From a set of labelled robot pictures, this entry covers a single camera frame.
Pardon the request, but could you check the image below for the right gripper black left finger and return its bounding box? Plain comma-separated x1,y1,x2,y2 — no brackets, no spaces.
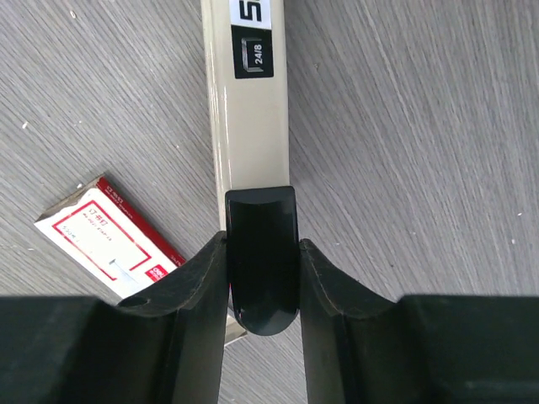
1,232,228,403

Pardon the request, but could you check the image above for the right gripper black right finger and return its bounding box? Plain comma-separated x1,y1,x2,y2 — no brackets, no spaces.
300,240,538,403

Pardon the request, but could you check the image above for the beige stapler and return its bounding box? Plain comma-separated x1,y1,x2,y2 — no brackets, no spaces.
201,1,300,337

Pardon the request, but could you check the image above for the staple box red white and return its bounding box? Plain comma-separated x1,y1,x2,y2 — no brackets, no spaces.
35,175,186,299

